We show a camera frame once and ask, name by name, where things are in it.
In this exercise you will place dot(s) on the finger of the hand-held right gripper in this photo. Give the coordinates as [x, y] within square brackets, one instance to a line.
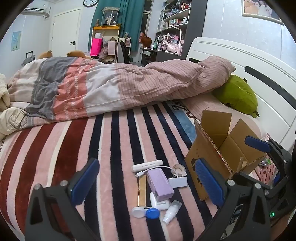
[256, 143]
[247, 177]

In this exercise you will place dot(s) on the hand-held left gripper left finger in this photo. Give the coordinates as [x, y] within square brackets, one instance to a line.
[84, 183]

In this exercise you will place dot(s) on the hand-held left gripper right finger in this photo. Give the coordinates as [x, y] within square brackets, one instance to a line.
[209, 182]

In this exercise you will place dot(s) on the clear tape roll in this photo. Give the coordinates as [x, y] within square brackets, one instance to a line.
[183, 172]

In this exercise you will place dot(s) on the white power adapter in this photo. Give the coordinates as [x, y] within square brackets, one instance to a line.
[178, 183]

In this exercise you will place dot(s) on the brown cardboard box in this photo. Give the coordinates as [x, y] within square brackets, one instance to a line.
[205, 146]

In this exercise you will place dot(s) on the purple box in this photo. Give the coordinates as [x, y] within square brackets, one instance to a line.
[159, 185]

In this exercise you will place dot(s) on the white rounded case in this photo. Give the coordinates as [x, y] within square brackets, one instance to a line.
[159, 205]

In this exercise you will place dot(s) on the slim gold box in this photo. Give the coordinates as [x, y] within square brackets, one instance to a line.
[142, 192]

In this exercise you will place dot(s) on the white and blue lens case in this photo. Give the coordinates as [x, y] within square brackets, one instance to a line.
[138, 212]

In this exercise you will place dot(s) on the white tube case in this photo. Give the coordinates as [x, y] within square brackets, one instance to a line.
[145, 166]

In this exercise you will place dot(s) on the striped fleece blanket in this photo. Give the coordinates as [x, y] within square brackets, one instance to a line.
[69, 143]

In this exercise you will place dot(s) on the green plush pillow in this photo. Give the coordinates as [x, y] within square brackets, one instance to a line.
[238, 95]

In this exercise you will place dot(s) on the pink pillow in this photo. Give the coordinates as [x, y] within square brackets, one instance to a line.
[203, 104]

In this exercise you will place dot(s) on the white bed headboard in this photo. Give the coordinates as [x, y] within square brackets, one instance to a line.
[254, 60]

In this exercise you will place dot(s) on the beige coat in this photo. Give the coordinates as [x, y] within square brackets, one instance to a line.
[11, 118]

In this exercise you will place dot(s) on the pink and grey striped quilt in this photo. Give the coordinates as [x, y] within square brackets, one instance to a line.
[115, 85]

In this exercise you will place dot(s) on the cream fleece cloth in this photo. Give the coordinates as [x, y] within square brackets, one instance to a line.
[3, 92]

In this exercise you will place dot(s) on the dark desk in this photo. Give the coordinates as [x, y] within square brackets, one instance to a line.
[161, 54]

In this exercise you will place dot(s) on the dark bookshelf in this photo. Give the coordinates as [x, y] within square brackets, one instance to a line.
[196, 27]

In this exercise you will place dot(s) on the grey suitcase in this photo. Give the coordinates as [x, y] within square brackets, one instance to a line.
[28, 60]

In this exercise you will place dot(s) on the framed picture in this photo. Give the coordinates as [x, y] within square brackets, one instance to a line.
[259, 8]

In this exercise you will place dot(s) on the pink gift bag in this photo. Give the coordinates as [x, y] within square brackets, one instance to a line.
[96, 47]

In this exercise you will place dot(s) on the black chair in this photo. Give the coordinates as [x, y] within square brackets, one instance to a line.
[122, 52]

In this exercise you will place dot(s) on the round brown plush toy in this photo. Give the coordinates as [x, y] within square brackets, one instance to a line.
[146, 41]

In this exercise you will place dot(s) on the white door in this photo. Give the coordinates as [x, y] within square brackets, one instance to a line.
[64, 30]

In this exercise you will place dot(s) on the yellow cabinet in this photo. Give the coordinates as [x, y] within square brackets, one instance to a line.
[106, 27]

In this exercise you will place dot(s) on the glass display case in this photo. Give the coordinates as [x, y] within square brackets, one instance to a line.
[110, 16]

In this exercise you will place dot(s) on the teal curtain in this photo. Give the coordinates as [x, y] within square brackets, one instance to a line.
[131, 16]

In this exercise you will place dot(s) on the white air conditioner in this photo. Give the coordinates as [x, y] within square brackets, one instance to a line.
[32, 11]

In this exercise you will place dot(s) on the wall poster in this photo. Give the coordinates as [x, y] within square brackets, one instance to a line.
[15, 41]

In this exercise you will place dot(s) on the wall clock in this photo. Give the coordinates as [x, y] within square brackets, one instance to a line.
[90, 2]

